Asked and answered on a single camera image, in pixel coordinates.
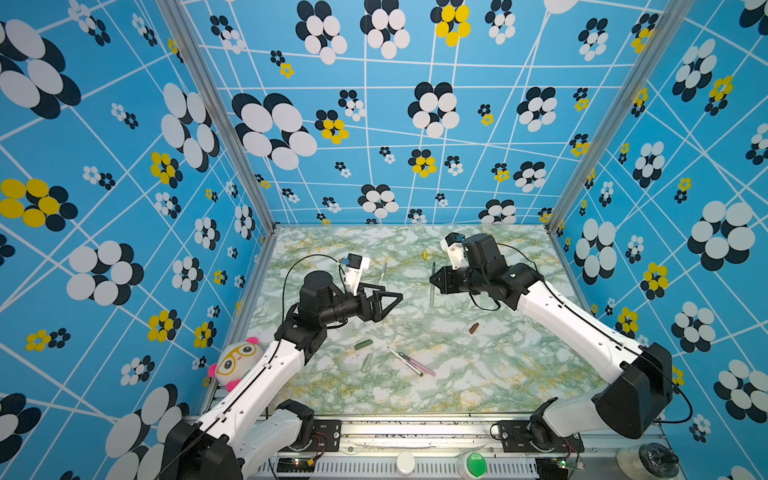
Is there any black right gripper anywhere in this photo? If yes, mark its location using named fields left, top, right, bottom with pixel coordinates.
left=428, top=266, right=489, bottom=296

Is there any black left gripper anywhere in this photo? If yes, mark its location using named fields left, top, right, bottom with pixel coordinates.
left=319, top=282, right=401, bottom=328

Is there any dark green pen cap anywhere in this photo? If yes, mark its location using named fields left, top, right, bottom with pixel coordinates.
left=354, top=339, right=373, bottom=351

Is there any light green pen cap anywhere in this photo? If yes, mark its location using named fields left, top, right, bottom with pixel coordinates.
left=361, top=353, right=373, bottom=372

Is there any dark green pen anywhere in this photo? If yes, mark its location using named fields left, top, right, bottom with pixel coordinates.
left=429, top=261, right=436, bottom=308

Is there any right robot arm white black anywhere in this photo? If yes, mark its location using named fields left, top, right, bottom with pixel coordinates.
left=430, top=232, right=674, bottom=450

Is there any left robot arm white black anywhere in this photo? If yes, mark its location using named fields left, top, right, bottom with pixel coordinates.
left=156, top=270, right=403, bottom=479

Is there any white marker pen yellow end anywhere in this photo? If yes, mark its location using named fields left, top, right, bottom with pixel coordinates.
left=379, top=261, right=388, bottom=285

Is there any white grey pen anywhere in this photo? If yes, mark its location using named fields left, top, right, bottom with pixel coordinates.
left=387, top=346, right=424, bottom=377

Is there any pink pen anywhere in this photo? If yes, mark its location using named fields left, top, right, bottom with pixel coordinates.
left=399, top=352, right=436, bottom=377

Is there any plush toy with glasses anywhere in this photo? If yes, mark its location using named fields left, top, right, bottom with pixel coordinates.
left=208, top=337, right=264, bottom=392

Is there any white round button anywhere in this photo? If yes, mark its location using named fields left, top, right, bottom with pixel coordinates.
left=396, top=451, right=416, bottom=477

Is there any green push button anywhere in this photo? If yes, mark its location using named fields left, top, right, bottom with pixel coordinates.
left=457, top=451, right=488, bottom=480

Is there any tape roll spool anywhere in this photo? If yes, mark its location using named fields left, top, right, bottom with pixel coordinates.
left=616, top=443, right=680, bottom=480

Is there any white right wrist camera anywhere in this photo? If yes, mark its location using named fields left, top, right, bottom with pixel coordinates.
left=440, top=232, right=469, bottom=270

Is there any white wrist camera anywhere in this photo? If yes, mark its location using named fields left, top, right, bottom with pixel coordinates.
left=440, top=232, right=469, bottom=270
left=341, top=253, right=371, bottom=296

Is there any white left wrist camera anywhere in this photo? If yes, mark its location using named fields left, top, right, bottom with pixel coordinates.
left=341, top=253, right=371, bottom=296

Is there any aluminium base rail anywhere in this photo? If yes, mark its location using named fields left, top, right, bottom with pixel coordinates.
left=247, top=415, right=674, bottom=479

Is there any aluminium corner post right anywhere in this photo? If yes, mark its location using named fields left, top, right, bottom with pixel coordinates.
left=546, top=0, right=695, bottom=237

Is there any aluminium corner post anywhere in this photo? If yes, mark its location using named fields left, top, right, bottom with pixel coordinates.
left=546, top=0, right=695, bottom=237
left=157, top=0, right=276, bottom=239

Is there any aluminium corner post left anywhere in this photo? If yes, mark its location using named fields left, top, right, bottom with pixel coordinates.
left=157, top=0, right=276, bottom=239

